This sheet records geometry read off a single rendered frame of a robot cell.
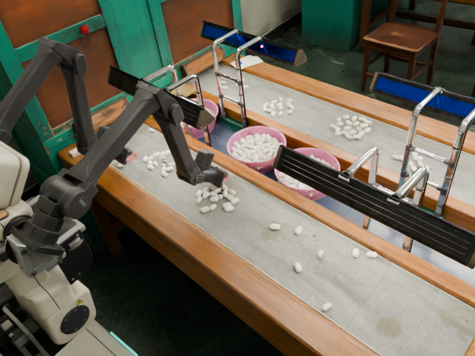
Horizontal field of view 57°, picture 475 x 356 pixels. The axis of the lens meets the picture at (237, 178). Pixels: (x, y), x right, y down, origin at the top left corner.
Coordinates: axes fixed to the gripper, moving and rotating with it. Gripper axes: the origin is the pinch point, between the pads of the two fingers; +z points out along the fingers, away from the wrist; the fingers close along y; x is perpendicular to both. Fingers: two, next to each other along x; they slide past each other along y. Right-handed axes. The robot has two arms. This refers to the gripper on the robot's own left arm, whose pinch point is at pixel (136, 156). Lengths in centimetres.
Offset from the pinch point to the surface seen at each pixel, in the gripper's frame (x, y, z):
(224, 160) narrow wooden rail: -12.4, -28.2, 22.9
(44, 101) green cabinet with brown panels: -6.0, 43.1, -23.2
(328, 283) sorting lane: 3, -98, 9
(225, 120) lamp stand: -26, 0, 47
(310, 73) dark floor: -80, 74, 219
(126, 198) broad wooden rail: 14.5, -13.6, -9.0
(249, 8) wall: -115, 148, 193
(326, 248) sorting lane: -4, -89, 17
